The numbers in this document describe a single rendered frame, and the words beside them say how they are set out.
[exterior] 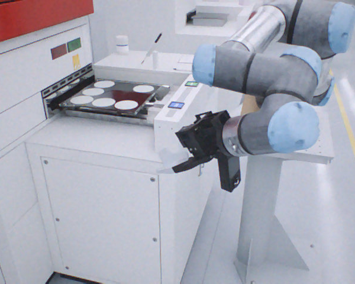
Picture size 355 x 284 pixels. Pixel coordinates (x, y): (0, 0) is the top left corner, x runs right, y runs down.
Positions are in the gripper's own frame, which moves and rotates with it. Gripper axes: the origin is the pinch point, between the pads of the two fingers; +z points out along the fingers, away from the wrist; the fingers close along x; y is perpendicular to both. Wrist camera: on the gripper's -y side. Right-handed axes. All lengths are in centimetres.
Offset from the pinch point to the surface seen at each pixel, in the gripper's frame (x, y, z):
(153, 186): -13, -20, 49
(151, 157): -17.0, -9.5, 45.1
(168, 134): -24.9, -5.0, 39.0
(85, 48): -48, 40, 99
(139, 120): -33, 1, 66
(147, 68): -63, 16, 84
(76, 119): -18, 15, 88
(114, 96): -37, 14, 81
